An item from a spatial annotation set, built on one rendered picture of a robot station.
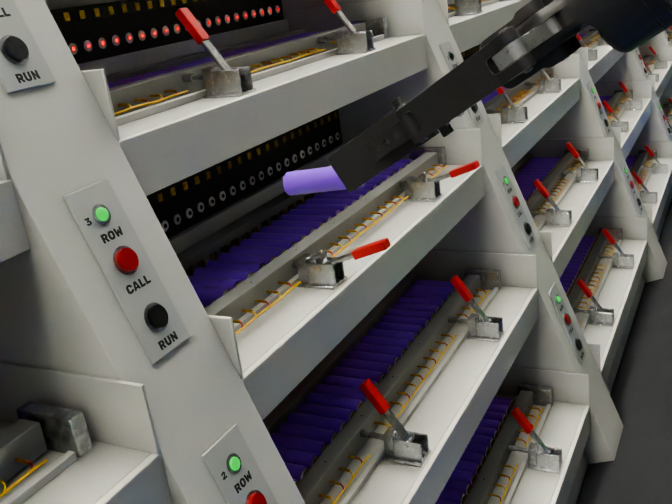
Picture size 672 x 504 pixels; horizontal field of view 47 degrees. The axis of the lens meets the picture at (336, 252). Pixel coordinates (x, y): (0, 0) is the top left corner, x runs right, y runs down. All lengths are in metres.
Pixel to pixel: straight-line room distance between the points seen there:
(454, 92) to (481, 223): 0.66
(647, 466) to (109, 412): 0.86
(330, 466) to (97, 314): 0.32
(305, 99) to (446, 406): 0.36
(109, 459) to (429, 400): 0.44
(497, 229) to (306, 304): 0.48
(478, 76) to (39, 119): 0.28
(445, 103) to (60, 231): 0.25
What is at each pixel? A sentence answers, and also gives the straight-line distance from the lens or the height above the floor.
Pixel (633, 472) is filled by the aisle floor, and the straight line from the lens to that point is 1.21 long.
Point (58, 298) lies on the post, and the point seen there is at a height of 0.60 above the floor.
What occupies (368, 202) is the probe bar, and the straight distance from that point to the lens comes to 0.88.
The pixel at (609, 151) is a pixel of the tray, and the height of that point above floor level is 0.31.
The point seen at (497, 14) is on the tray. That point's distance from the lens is 1.41.
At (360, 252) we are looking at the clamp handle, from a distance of 0.69.
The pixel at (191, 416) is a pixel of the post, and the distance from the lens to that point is 0.54.
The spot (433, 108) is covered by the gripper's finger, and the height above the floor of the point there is 0.60.
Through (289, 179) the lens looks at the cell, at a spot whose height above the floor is 0.60.
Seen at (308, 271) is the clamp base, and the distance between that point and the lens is 0.72.
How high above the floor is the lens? 0.62
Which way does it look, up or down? 9 degrees down
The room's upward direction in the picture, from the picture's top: 26 degrees counter-clockwise
